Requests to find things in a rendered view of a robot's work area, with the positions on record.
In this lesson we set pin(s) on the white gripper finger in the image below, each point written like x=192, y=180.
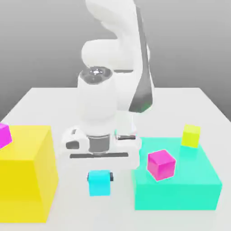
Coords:
x=88, y=176
x=111, y=176

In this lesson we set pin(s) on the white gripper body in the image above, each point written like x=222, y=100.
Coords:
x=101, y=163

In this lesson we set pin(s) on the small cyan cube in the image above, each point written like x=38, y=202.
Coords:
x=99, y=183

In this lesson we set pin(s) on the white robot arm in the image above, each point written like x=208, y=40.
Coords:
x=97, y=101

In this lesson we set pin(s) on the small magenta cube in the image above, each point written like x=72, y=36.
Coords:
x=3, y=134
x=160, y=165

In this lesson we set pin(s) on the small yellow-green cube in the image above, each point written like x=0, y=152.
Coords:
x=191, y=136

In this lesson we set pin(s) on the large yellow box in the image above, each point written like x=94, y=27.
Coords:
x=25, y=171

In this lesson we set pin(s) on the large turquoise box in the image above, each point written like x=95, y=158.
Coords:
x=180, y=191

